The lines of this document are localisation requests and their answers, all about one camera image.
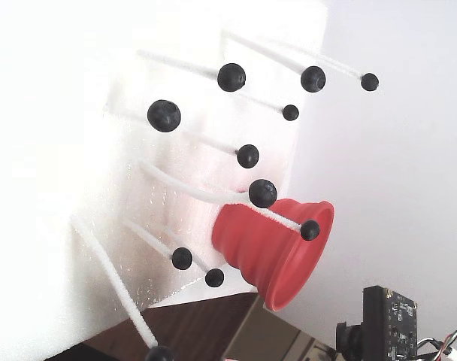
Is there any red collapsible silicone cup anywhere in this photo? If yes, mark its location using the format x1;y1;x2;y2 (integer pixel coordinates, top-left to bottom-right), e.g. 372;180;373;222
212;198;334;312

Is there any white foam block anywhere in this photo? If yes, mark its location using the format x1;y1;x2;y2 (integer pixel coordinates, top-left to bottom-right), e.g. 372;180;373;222
0;0;329;361

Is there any beige cardboard box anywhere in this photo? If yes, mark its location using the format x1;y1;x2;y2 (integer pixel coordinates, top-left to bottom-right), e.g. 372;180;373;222
222;296;340;361

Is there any coloured wire bundle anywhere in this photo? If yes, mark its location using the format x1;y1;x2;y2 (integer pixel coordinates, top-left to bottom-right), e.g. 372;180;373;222
416;321;457;361

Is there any camera circuit board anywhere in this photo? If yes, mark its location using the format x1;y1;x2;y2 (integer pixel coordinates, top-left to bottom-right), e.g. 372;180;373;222
362;285;419;361

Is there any long white pipe cleaner stem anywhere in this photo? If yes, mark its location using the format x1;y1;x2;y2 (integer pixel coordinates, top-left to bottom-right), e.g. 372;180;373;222
69;214;159;350

